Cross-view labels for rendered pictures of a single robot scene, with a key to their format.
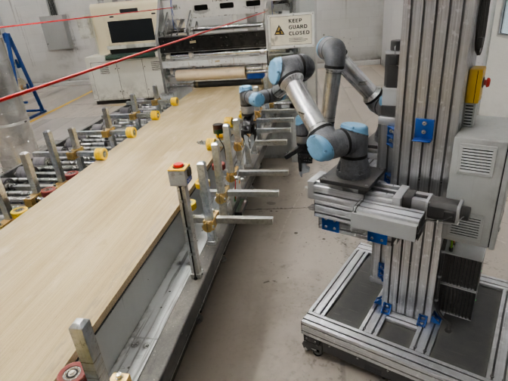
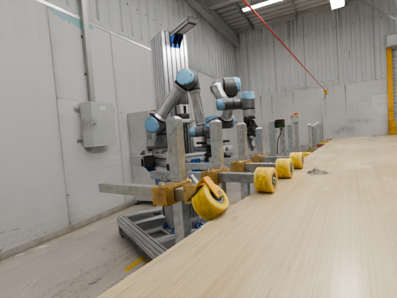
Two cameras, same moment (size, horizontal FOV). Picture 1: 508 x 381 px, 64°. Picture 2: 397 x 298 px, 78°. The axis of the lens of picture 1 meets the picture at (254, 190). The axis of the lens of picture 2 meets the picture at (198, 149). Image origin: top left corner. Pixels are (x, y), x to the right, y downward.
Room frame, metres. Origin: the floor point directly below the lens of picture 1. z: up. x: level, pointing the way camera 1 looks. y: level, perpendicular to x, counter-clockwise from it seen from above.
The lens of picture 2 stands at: (3.83, 0.23, 1.10)
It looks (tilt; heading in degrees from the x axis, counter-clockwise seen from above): 3 degrees down; 201
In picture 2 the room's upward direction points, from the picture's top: 4 degrees counter-clockwise
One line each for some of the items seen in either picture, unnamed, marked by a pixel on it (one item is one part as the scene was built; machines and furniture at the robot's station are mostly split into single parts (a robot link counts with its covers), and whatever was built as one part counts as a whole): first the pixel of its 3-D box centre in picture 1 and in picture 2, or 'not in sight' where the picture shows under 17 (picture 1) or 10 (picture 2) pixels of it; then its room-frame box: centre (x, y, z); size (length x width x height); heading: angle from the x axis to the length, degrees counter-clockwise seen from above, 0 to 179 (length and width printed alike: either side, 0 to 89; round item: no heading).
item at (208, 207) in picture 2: not in sight; (210, 201); (3.25, 0.03, 0.93); 0.09 x 0.08 x 0.09; 78
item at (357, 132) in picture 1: (352, 138); (212, 122); (1.65, -0.44, 1.21); 0.13 x 0.12 x 0.14; 115
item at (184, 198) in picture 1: (189, 232); (297, 147); (1.46, 0.28, 0.93); 0.05 x 0.04 x 0.45; 168
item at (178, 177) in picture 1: (180, 175); (296, 118); (1.46, 0.28, 1.18); 0.07 x 0.07 x 0.08; 78
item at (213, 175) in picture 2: not in sight; (216, 175); (2.96, -0.04, 0.95); 0.13 x 0.06 x 0.05; 168
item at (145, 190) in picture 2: (273, 111); (140, 190); (3.20, -0.21, 0.95); 0.36 x 0.03 x 0.03; 78
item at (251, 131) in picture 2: (249, 122); (249, 126); (2.30, -0.01, 1.13); 0.09 x 0.08 x 0.12; 167
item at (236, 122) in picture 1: (240, 155); (262, 170); (2.45, 0.07, 0.88); 0.03 x 0.03 x 0.48; 78
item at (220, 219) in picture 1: (228, 219); not in sight; (1.74, 0.13, 0.81); 0.43 x 0.03 x 0.04; 78
